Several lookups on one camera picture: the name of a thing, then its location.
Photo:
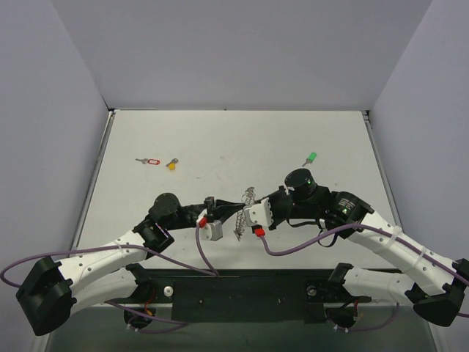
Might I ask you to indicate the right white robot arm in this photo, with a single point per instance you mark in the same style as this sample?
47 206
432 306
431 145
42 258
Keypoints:
433 285

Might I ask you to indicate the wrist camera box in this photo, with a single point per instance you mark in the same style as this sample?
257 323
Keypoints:
208 221
258 216

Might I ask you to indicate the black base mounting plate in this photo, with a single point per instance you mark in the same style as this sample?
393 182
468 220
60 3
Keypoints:
241 296

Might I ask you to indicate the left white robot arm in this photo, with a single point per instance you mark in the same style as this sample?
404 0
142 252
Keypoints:
54 289

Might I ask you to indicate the aluminium frame rail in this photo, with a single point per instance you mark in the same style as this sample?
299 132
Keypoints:
376 285

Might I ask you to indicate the silver spiked keyring disc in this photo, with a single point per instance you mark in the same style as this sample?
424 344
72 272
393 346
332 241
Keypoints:
248 198

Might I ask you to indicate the green capped key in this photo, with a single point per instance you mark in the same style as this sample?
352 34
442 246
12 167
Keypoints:
310 159

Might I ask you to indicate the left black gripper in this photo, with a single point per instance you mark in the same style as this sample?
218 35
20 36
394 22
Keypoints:
209 208

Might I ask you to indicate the red tag key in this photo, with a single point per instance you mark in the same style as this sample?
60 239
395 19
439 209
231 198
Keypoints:
149 161

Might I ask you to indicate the yellow capped key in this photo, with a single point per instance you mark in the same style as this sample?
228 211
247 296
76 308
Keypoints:
172 164

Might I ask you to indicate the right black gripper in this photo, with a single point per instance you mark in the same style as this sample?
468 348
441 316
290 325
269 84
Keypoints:
277 204

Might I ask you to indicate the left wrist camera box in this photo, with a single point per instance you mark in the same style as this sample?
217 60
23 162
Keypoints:
208 221

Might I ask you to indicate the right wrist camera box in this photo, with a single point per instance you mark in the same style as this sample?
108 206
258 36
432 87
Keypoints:
258 216

